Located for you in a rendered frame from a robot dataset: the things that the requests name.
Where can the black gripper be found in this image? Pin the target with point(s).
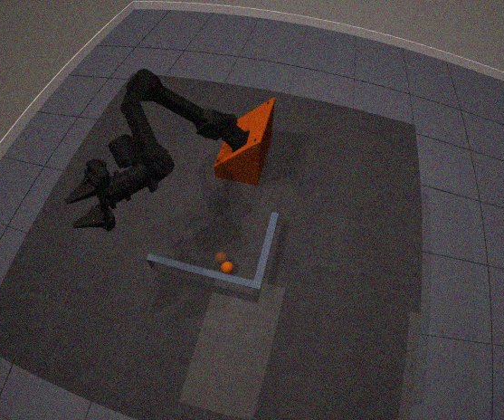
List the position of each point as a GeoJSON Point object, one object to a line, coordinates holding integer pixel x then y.
{"type": "Point", "coordinates": [96, 182]}

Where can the low clear walls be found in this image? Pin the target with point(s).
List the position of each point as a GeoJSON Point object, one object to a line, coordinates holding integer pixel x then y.
{"type": "Point", "coordinates": [204, 279]}

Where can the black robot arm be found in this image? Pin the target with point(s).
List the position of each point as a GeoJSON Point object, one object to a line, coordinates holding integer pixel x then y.
{"type": "Point", "coordinates": [150, 161]}

